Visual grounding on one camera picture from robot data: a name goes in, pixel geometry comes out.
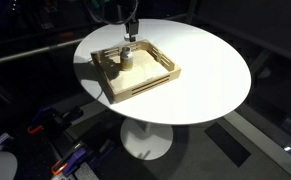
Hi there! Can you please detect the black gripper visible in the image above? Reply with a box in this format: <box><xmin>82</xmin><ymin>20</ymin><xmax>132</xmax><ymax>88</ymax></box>
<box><xmin>117</xmin><ymin>0</ymin><xmax>140</xmax><ymax>43</ymax></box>

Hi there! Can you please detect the black looped cable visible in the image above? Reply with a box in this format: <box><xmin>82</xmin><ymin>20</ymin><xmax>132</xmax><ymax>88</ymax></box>
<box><xmin>84</xmin><ymin>0</ymin><xmax>140</xmax><ymax>26</ymax></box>

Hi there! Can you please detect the grey rounded object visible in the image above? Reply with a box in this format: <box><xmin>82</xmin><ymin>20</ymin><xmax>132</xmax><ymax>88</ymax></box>
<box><xmin>0</xmin><ymin>151</ymin><xmax>18</xmax><ymax>180</ymax></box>

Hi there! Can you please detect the purple clamp orange trigger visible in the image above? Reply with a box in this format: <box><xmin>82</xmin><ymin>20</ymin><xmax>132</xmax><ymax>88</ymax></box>
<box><xmin>26</xmin><ymin>105</ymin><xmax>85</xmax><ymax>136</ymax></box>
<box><xmin>50</xmin><ymin>139</ymin><xmax>117</xmax><ymax>177</ymax></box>

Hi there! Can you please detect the wooden slatted tray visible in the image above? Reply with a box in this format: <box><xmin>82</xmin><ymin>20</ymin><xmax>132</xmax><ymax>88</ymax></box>
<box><xmin>90</xmin><ymin>38</ymin><xmax>182</xmax><ymax>104</ymax></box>

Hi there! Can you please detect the dark floor plate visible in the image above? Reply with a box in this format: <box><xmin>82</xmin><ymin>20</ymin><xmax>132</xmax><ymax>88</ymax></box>
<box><xmin>203</xmin><ymin>121</ymin><xmax>252</xmax><ymax>168</ymax></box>

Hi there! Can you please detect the grey metal rail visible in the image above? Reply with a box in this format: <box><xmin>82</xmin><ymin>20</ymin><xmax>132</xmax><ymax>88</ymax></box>
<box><xmin>0</xmin><ymin>37</ymin><xmax>86</xmax><ymax>68</ymax></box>

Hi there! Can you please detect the small metal cup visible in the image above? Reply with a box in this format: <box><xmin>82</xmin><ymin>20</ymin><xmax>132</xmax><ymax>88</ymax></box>
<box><xmin>119</xmin><ymin>46</ymin><xmax>134</xmax><ymax>72</ymax></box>

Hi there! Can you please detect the white table pedestal base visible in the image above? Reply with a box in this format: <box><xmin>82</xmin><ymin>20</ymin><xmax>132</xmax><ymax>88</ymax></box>
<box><xmin>119</xmin><ymin>117</ymin><xmax>174</xmax><ymax>161</ymax></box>

